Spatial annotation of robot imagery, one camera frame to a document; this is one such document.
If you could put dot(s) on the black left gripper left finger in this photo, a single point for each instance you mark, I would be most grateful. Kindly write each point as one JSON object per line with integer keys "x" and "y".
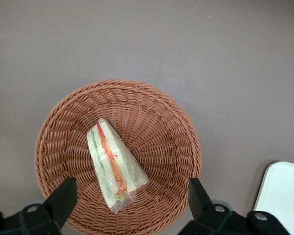
{"x": 46, "y": 218}

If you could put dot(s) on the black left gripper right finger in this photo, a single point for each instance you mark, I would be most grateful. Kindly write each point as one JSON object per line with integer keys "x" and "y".
{"x": 205, "y": 218}

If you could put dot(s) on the plastic-wrapped triangle sandwich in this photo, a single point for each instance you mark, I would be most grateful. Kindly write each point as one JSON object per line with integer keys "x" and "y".
{"x": 117, "y": 164}

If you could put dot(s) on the white plastic tray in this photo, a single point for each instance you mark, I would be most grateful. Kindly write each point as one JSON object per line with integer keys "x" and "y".
{"x": 281, "y": 191}

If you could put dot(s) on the round brown wicker basket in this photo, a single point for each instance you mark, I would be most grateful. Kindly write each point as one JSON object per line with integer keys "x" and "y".
{"x": 161, "y": 147}

